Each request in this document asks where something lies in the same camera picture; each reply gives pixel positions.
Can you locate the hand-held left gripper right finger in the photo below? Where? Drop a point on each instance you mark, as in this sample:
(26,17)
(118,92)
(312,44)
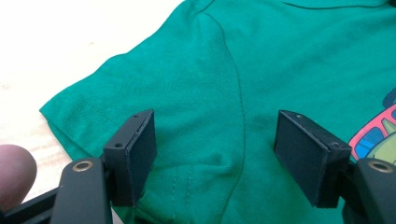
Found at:
(308,158)

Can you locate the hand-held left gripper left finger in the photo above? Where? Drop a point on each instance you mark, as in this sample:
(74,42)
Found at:
(134,161)

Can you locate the green printed t-shirt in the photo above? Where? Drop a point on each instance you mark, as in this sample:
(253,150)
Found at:
(218,81)

